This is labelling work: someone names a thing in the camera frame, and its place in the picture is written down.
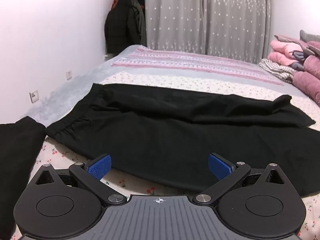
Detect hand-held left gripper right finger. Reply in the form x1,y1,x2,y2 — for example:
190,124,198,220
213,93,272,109
192,152,287,204

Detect black folded cloth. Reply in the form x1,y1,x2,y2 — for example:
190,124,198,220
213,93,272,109
0,116,47,240

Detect grey pillow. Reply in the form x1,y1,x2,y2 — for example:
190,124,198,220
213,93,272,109
299,29,320,43

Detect grey hanging coat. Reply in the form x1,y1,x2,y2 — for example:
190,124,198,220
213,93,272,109
129,0,147,47

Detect striped folded cloth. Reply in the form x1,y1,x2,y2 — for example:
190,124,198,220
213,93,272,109
259,58,301,83

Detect grey star-print curtain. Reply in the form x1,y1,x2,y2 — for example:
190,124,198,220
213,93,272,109
136,0,273,64

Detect pink striped blanket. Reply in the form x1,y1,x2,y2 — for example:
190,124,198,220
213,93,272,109
111,46,285,87

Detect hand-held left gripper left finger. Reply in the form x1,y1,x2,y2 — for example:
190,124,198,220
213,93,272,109
34,154,127,204

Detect black hanging jacket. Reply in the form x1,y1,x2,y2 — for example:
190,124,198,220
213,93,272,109
104,0,133,55

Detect mauve folded garment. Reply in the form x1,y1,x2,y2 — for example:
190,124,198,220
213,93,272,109
274,34,320,55

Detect pink folded garment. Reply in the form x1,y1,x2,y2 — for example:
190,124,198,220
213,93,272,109
267,40,310,67

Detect black pants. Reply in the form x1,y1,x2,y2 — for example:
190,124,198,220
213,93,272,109
46,83,317,198

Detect mauve quilted garment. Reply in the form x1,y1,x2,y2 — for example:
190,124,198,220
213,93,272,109
292,55,320,101

